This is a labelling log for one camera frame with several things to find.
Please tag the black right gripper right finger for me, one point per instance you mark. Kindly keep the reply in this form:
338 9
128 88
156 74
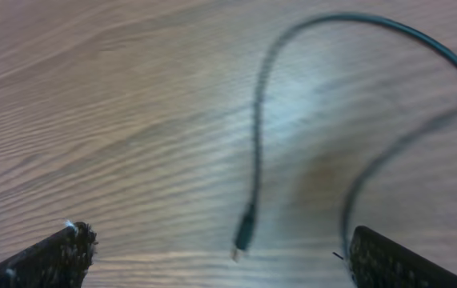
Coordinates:
375 261

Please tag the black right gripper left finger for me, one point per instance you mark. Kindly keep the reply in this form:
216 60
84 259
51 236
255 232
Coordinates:
61 260

